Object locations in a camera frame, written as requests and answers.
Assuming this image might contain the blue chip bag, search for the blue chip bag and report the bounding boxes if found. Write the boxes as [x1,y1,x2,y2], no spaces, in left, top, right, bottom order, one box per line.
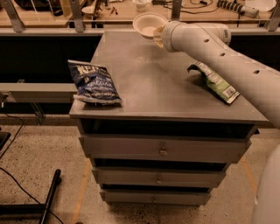
[68,60,122,104]

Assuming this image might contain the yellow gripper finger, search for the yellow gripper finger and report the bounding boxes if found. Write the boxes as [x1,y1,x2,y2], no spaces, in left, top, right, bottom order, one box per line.
[153,26,164,49]

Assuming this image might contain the white cup on table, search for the white cup on table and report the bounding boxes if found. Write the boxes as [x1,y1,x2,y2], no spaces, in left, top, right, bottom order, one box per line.
[133,0,151,12]

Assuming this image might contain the white paper bowl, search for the white paper bowl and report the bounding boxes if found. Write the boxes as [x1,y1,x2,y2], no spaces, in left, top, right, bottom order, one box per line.
[132,12,168,39]

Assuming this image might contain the grey drawer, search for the grey drawer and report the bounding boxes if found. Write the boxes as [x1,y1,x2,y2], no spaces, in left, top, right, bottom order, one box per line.
[100,189,211,206]
[80,134,251,164]
[93,167,226,188]

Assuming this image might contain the grey drawer cabinet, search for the grey drawer cabinet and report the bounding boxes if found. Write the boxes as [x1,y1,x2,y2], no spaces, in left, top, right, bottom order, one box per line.
[70,31,268,194]

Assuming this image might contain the top grey drawer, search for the top grey drawer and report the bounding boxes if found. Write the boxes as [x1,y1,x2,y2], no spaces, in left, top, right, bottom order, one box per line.
[80,134,251,164]

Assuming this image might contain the black stand leg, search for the black stand leg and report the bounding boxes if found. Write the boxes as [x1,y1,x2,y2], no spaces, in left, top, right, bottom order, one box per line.
[0,169,62,224]

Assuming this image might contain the bottom grey drawer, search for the bottom grey drawer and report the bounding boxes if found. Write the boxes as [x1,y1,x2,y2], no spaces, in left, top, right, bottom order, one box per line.
[100,189,211,206]

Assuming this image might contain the green chip bag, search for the green chip bag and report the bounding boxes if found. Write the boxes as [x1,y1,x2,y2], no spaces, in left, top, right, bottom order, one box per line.
[187,61,240,105]

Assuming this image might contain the black floor cable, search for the black floor cable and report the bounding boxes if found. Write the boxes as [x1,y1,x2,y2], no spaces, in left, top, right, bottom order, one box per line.
[0,113,65,224]

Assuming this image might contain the middle grey drawer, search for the middle grey drawer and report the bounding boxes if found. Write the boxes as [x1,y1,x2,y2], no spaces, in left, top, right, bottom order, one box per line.
[93,167,226,188]

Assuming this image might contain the grey metal rail beam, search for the grey metal rail beam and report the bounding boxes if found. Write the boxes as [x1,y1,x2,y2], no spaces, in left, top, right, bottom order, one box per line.
[0,83,77,103]

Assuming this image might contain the wooden background table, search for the wooden background table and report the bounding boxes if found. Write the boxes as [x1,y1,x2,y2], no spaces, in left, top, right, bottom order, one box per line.
[0,0,276,28]

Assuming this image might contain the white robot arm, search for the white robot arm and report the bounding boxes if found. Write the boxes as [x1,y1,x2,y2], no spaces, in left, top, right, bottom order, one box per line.
[153,21,280,224]

